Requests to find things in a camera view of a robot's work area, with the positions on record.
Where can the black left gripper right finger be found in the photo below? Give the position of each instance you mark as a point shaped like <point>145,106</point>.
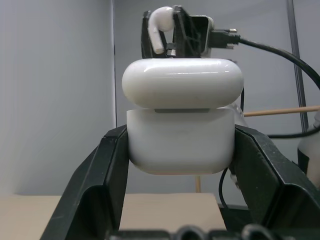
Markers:
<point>270,180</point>

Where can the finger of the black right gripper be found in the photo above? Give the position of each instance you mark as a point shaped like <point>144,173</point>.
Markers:
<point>183,32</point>
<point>146,45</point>

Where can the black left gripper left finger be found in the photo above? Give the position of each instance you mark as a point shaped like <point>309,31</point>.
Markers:
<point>100,185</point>

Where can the white earbud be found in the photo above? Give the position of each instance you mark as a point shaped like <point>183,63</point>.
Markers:
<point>160,22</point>

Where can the white earbud charging case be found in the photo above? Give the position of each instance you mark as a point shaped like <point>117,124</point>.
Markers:
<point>182,120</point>

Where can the long thin wooden stick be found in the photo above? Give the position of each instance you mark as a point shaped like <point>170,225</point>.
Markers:
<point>280,111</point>

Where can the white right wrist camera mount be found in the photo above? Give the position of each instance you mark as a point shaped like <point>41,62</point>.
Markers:
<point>203,32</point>

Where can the grey metal frame post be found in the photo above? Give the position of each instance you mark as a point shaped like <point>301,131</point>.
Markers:
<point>297,62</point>

